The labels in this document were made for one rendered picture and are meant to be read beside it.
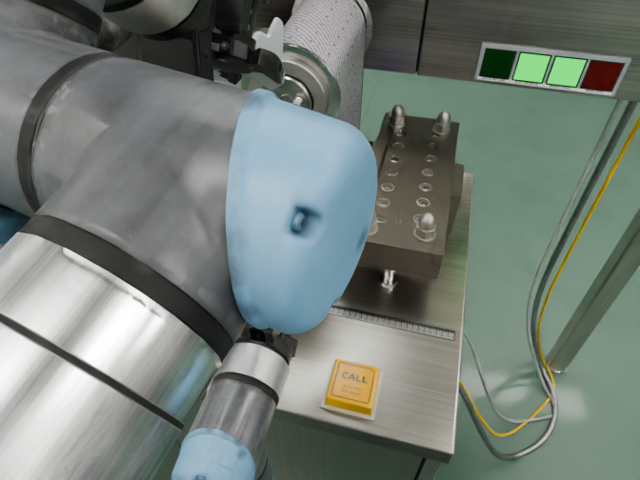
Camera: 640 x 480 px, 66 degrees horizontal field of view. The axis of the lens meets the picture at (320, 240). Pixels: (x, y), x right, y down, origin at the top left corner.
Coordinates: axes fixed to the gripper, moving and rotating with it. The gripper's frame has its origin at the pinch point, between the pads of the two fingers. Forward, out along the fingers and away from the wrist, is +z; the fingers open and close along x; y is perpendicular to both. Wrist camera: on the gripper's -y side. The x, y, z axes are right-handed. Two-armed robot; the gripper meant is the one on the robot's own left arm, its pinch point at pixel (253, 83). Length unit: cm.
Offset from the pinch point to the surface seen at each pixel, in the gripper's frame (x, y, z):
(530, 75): -34, 17, 49
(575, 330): -76, -43, 121
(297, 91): 0.1, 2.7, 17.5
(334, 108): -4.7, 1.8, 20.9
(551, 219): -82, -9, 202
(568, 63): -40, 19, 47
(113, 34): 23.8, 5.6, 10.4
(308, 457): -7, -60, 38
